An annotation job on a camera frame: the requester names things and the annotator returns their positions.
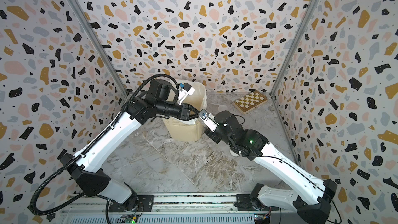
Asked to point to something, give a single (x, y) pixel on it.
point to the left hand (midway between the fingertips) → (201, 114)
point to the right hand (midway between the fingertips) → (211, 121)
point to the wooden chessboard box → (249, 101)
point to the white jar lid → (233, 153)
